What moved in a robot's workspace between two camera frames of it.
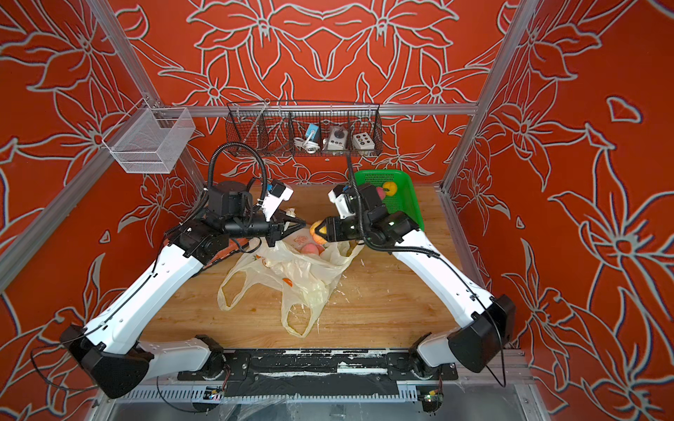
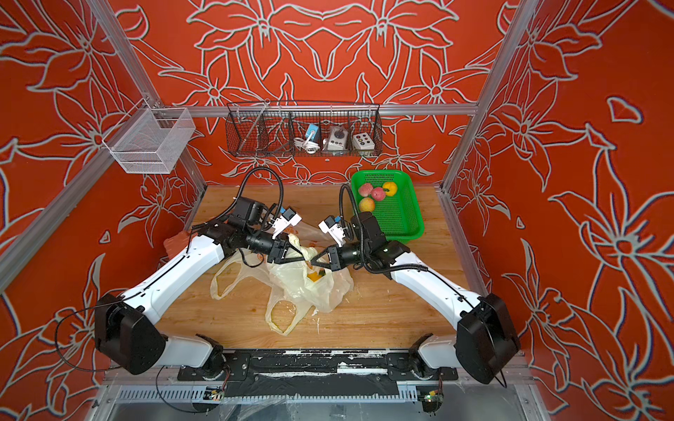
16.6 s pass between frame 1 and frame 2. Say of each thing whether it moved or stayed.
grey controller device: stayed
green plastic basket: stayed
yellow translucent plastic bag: moved
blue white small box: stayed
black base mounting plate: stayed
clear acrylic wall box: stayed
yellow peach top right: stayed
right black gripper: moved
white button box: stayed
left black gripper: moved
